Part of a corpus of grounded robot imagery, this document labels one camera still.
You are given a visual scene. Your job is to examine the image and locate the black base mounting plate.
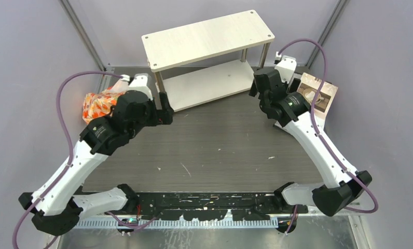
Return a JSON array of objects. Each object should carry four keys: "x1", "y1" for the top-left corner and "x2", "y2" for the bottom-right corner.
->
[{"x1": 105, "y1": 191, "x2": 309, "y2": 223}]

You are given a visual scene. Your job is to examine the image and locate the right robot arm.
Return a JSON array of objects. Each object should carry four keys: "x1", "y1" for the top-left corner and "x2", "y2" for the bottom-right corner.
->
[{"x1": 249, "y1": 68, "x2": 373, "y2": 216}]

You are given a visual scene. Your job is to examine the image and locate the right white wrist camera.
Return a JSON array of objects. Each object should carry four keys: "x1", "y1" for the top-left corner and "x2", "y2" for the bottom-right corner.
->
[{"x1": 274, "y1": 51, "x2": 297, "y2": 85}]

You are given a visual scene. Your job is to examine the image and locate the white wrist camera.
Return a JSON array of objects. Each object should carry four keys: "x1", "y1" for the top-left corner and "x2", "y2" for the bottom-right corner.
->
[
  {"x1": 274, "y1": 51, "x2": 297, "y2": 85},
  {"x1": 114, "y1": 74, "x2": 153, "y2": 100}
]

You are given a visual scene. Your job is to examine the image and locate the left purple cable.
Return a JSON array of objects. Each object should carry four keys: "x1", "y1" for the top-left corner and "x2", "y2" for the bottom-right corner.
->
[{"x1": 12, "y1": 71, "x2": 159, "y2": 249}]

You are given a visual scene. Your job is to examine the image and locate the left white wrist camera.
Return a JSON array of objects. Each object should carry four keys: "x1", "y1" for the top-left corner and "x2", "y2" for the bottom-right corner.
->
[{"x1": 114, "y1": 74, "x2": 153, "y2": 100}]

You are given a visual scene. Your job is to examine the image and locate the afternoon tea book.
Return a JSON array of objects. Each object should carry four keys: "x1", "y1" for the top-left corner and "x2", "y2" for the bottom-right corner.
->
[{"x1": 297, "y1": 73, "x2": 338, "y2": 120}]

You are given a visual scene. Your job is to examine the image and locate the orange floral cloth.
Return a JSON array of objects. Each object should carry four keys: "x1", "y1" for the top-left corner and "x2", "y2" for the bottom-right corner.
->
[{"x1": 82, "y1": 86, "x2": 127, "y2": 124}]

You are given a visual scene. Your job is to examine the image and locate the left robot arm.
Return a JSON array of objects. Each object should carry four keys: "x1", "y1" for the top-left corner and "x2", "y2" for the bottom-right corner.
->
[{"x1": 19, "y1": 90, "x2": 174, "y2": 236}]

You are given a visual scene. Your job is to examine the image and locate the white two-tier shelf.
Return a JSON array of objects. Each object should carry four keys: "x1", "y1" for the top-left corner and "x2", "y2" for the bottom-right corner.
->
[{"x1": 142, "y1": 10, "x2": 275, "y2": 112}]

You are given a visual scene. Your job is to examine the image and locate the aluminium rail frame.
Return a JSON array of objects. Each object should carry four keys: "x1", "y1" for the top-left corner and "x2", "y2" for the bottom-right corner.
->
[{"x1": 72, "y1": 214, "x2": 365, "y2": 230}]

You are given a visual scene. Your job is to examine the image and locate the stack of remaining books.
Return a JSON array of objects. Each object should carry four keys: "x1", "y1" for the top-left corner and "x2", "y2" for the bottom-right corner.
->
[{"x1": 276, "y1": 78, "x2": 326, "y2": 130}]

